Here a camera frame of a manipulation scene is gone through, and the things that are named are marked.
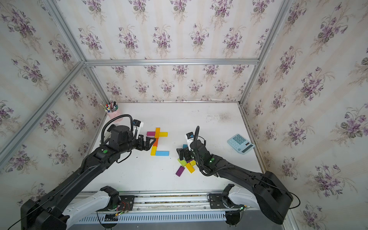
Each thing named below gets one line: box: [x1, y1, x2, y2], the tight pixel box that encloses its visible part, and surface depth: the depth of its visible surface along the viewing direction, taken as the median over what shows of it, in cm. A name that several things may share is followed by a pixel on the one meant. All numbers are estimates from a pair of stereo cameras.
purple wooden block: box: [175, 165, 185, 178], surface depth 85 cm
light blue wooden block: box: [155, 150, 170, 157], surface depth 92 cm
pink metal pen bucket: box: [107, 109, 124, 123], surface depth 103 cm
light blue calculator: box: [226, 133, 256, 155], surface depth 95 cm
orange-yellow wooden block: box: [154, 127, 161, 139], surface depth 103 cm
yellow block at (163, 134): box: [159, 131, 169, 138], surface depth 103 cm
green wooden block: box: [177, 158, 188, 167], surface depth 88 cm
